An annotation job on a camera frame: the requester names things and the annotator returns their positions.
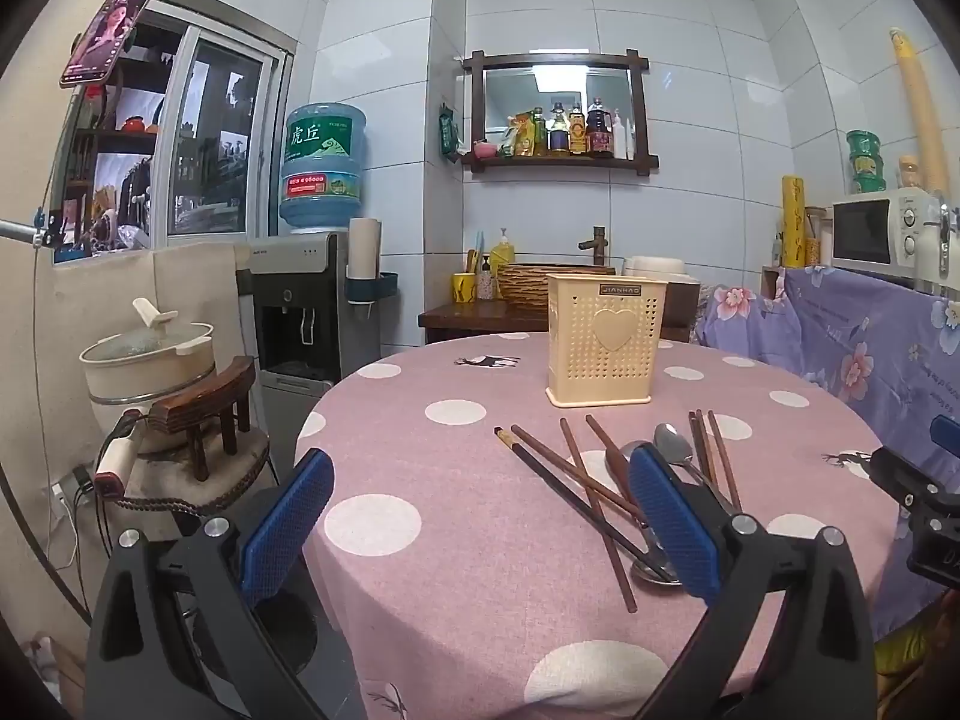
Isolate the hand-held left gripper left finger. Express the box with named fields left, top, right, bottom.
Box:
left=86, top=448, right=368, bottom=720

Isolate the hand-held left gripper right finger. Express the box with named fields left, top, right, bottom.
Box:
left=628, top=444, right=878, bottom=720

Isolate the metal spoon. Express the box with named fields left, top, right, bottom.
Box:
left=652, top=422, right=740, bottom=517
left=619, top=439, right=683, bottom=587

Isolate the black chopstick with beige tip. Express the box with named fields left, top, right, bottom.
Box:
left=493, top=426, right=680, bottom=582

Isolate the beige perforated utensil holder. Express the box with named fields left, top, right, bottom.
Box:
left=545, top=274, right=668, bottom=408

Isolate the yellow cloth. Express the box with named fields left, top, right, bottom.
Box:
left=874, top=600, right=947, bottom=695

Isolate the round cushioned stool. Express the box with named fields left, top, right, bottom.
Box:
left=112, top=427, right=272, bottom=520

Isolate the purple floral cloth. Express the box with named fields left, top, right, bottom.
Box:
left=694, top=266, right=960, bottom=635

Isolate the small dark wooden stool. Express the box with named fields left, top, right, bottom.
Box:
left=150, top=356, right=260, bottom=482

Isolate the pink polka dot tablecloth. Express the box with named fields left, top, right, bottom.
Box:
left=295, top=330, right=905, bottom=720

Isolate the white and red handheld appliance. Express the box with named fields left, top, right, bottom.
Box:
left=94, top=409, right=151, bottom=497

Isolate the cream cooking pot with lid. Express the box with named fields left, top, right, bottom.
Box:
left=79, top=298, right=218, bottom=425

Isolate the grey water dispenser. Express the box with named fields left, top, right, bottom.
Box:
left=238, top=232, right=383, bottom=391

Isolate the white microwave oven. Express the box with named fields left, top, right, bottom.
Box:
left=829, top=190, right=960, bottom=276

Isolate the white power strip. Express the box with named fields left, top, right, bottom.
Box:
left=49, top=465, right=95, bottom=520

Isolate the white bowl stack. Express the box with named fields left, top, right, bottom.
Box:
left=622, top=255, right=689, bottom=280

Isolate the teal cup holder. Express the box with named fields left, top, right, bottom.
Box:
left=345, top=270, right=398, bottom=308

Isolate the yellow wrap roll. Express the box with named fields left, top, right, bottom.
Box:
left=780, top=175, right=808, bottom=268

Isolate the wicker basket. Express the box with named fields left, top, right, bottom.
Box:
left=496, top=262, right=617, bottom=313

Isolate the dark wooden counter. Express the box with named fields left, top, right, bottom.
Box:
left=418, top=281, right=702, bottom=350

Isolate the green can stack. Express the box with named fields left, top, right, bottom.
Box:
left=846, top=130, right=887, bottom=194

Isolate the white paper cup stack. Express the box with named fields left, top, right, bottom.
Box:
left=349, top=217, right=382, bottom=278

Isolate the beige cloth cover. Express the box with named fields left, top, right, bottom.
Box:
left=51, top=242, right=242, bottom=421

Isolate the blue water jug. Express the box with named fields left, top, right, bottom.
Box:
left=279, top=103, right=368, bottom=233

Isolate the wooden framed mirror shelf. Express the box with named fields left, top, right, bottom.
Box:
left=459, top=51, right=659, bottom=178

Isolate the sliding glass window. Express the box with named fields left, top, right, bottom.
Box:
left=52, top=0, right=297, bottom=263

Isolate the dark soy sauce bottle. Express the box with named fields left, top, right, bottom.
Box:
left=586, top=97, right=614, bottom=158

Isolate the smartphone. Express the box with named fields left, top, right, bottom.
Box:
left=60, top=0, right=155, bottom=89

